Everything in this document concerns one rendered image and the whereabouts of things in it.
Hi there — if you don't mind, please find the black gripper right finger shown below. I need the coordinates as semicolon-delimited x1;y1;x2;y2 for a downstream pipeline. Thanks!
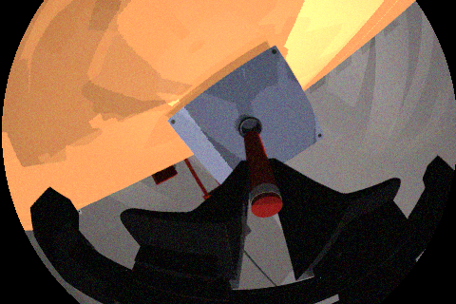
267;157;402;281

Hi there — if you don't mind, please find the grey sloped panel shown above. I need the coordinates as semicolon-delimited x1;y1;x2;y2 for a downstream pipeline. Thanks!
167;46;324;183

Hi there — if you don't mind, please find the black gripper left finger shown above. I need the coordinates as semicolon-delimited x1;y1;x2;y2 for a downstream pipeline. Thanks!
121;161;250;289

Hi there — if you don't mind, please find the dark brown peg with red end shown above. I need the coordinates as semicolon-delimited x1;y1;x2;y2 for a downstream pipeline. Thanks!
243;130;282;218

